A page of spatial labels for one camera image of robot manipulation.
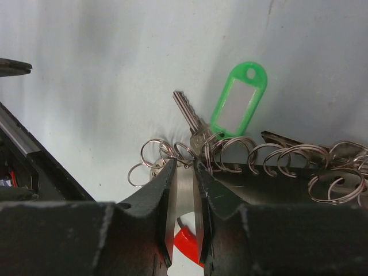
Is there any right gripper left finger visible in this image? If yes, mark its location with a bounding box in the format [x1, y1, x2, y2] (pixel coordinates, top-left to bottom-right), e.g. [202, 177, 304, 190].
[1, 160, 177, 275]

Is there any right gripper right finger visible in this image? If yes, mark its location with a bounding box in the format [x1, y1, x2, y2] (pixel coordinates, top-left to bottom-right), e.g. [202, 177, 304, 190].
[193, 161, 367, 275]

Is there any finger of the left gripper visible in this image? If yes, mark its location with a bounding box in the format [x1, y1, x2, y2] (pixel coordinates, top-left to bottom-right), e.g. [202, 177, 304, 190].
[0, 58, 32, 77]

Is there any metal keyring holder red handle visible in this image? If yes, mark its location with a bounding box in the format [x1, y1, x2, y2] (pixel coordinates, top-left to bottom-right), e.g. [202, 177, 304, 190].
[128, 131, 368, 270]

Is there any green key tag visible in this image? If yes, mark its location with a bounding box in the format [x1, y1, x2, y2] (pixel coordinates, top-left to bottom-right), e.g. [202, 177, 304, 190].
[209, 62, 267, 138]

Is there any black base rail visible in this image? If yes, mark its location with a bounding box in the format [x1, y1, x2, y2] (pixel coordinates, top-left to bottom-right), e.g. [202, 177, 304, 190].
[1, 105, 94, 201]

